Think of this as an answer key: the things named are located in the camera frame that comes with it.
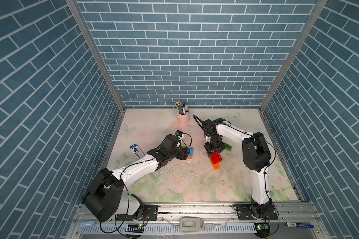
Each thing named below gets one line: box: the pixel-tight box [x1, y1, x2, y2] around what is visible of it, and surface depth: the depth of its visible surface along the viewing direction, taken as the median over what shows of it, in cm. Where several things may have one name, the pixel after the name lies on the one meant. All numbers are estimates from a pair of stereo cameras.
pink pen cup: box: [176, 106, 191, 126], surface depth 107 cm
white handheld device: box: [179, 216, 205, 233], surface depth 70 cm
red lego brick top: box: [210, 155, 223, 165], surface depth 91 cm
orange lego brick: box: [212, 162, 221, 171], surface depth 91 cm
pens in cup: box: [173, 99, 189, 115], surface depth 105 cm
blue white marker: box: [284, 222, 315, 229], surface depth 71 cm
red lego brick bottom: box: [210, 151, 223, 161], surface depth 92 cm
